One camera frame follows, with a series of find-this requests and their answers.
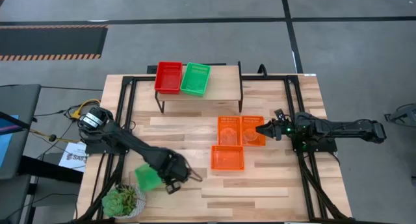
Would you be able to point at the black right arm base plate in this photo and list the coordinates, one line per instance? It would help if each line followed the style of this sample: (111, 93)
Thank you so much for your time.
(325, 147)

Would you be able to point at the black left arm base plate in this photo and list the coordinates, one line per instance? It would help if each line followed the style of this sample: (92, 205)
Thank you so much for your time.
(97, 148)

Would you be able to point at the small black box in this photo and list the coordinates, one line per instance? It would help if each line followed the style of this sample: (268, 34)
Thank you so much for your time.
(151, 69)

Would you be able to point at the grey side desk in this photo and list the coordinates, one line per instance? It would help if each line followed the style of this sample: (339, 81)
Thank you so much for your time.
(19, 100)

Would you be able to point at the black metal table frame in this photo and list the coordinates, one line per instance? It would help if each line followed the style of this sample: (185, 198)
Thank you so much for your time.
(307, 178)

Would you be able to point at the black hazard-striped floor mat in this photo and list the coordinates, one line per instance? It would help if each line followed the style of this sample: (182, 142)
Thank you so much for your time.
(48, 42)

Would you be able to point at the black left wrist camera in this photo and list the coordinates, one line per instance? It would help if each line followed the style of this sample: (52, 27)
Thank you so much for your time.
(173, 187)

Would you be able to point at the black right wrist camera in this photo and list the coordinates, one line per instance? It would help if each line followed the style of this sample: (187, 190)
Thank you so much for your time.
(280, 114)

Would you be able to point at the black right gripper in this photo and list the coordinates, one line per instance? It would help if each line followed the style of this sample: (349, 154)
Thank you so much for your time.
(282, 130)

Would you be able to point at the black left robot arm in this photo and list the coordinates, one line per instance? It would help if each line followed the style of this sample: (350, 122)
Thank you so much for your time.
(139, 146)

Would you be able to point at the wooden shelf with black legs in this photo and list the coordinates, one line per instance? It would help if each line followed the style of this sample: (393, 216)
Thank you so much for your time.
(224, 84)

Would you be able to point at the black chair base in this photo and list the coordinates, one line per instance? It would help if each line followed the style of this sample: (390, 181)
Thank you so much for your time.
(404, 115)

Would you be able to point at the black curved hook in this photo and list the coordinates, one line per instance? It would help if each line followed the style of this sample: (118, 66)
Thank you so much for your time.
(262, 69)

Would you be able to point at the white printed paper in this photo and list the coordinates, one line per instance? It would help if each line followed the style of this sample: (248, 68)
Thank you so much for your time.
(73, 156)

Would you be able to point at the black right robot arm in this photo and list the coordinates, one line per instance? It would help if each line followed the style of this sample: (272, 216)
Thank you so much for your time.
(341, 128)

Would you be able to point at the orange plastic basket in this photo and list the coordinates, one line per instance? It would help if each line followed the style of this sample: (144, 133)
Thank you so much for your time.
(252, 133)
(229, 131)
(227, 158)

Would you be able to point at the black desk beam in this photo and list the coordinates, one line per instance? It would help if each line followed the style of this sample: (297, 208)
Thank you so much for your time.
(52, 169)

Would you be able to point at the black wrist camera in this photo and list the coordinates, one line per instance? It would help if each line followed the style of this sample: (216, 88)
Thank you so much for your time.
(173, 187)
(280, 114)

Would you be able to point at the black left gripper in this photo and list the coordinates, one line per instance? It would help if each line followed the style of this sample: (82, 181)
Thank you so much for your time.
(175, 169)

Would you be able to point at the blue screen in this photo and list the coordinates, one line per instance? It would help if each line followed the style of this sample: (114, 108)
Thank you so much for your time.
(6, 143)

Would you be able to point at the green succulent in white pot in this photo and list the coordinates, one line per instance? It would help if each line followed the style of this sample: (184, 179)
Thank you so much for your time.
(118, 201)

